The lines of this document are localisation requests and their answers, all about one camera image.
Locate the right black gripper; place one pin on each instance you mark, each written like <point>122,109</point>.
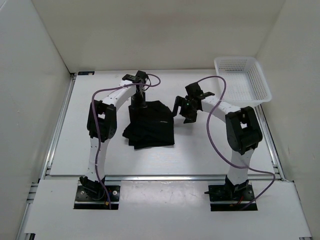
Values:
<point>190,118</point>

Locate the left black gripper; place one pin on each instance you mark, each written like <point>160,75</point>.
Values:
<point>142,104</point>

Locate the black shorts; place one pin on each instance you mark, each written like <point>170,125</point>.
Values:
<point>150,126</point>

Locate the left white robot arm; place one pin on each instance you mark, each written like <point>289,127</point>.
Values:
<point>102,126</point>

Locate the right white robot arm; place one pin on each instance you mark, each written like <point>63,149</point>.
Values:
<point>243,132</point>

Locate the white plastic basket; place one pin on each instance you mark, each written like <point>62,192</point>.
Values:
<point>246,84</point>

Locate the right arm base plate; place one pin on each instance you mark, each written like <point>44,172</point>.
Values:
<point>221,201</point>

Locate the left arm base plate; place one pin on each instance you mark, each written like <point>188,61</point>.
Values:
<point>85,201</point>

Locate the aluminium frame rail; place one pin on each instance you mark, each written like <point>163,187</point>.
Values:
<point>113,178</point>

